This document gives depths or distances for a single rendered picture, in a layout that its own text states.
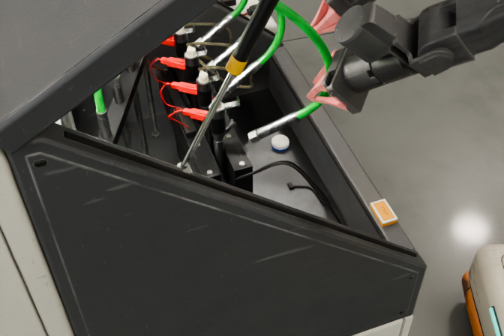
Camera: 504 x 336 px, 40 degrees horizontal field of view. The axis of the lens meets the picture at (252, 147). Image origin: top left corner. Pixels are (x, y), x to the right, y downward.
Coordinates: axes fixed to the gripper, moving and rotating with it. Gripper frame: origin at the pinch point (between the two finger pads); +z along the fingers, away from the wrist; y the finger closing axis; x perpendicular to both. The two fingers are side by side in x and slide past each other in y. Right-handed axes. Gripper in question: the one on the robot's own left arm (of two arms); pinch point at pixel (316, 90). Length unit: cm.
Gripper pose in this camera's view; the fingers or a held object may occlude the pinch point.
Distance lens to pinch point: 111.6
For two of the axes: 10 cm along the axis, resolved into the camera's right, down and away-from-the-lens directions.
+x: 7.1, 5.7, 4.1
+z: -5.9, 1.9, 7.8
